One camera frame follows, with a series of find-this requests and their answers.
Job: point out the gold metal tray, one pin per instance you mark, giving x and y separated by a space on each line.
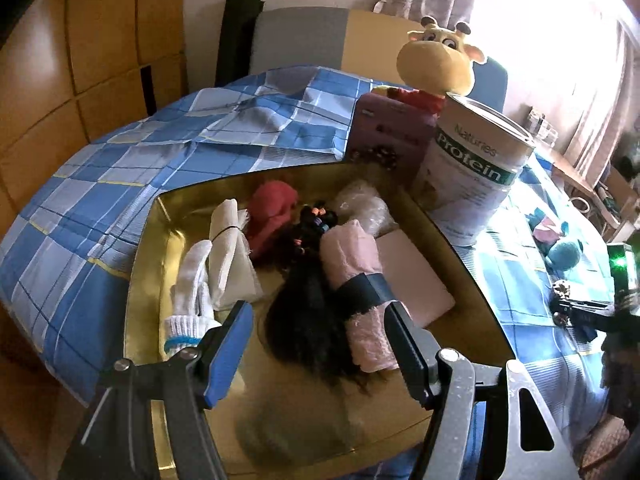
300 425

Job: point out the white powder can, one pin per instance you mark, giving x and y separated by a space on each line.
465 195

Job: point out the teal plush toy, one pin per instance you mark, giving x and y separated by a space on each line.
562 255

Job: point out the wooden wardrobe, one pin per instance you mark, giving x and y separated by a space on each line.
100 35

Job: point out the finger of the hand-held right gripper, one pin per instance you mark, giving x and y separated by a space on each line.
590 315

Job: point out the bright window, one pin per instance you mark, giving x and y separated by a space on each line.
545 10

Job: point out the white tied cloth bundle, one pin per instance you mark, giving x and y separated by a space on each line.
230 260

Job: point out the blue checkered bed sheet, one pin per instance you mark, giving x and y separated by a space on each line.
100 170

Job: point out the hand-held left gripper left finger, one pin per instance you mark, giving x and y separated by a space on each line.
232 355

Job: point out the black braided beaded hair wig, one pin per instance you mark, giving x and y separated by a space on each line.
300 310

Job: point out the black rolled mat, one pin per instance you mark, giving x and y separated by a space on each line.
240 35

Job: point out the clear plastic bag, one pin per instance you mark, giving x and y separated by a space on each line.
362 205

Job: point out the pink plush toy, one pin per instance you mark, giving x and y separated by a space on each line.
547 232

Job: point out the wooden side table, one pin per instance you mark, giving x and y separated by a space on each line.
565 170

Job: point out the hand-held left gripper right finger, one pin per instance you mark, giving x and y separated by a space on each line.
407 350

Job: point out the red knitted cloth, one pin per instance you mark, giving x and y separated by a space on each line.
272 210

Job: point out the yellow giraffe plush toy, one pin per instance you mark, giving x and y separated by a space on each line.
435 60

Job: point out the grey and yellow headboard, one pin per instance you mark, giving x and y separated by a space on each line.
300 35

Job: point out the white work glove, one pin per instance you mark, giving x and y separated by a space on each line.
192 280

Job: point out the pink lace cloth roll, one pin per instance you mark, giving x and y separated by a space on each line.
345 255

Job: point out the pink box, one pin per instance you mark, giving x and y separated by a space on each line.
385 130

